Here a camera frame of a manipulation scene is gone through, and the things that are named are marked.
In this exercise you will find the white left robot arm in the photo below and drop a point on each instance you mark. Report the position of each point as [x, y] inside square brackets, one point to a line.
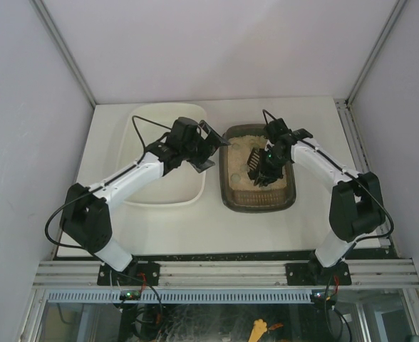
[86, 213]

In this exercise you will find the white plastic bin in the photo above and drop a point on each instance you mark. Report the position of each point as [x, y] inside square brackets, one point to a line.
[181, 186]

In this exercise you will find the yellow paw shaped object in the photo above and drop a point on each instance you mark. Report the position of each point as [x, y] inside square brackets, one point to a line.
[258, 330]

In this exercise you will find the aluminium front frame rail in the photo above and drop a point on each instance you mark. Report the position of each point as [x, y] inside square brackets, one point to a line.
[360, 274]

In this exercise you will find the grey slotted cable duct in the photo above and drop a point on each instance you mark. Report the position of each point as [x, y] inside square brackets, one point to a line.
[180, 296]

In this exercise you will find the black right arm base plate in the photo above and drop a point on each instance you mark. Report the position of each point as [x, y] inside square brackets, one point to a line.
[313, 274]

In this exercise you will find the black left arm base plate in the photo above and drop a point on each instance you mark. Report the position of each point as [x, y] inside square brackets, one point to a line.
[134, 275]

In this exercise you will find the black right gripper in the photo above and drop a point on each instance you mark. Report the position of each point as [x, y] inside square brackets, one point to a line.
[261, 171]

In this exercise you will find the dark translucent litter box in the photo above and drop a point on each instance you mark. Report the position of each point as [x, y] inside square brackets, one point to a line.
[243, 196]

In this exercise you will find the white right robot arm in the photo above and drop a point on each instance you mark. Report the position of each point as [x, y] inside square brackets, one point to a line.
[356, 208]

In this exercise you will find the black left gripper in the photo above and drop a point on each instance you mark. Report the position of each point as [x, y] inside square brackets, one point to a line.
[202, 148]

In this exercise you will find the black slotted litter scoop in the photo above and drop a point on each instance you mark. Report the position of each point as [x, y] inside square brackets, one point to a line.
[254, 163]

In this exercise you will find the grey round litter clump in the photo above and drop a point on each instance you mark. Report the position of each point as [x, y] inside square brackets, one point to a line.
[235, 177]

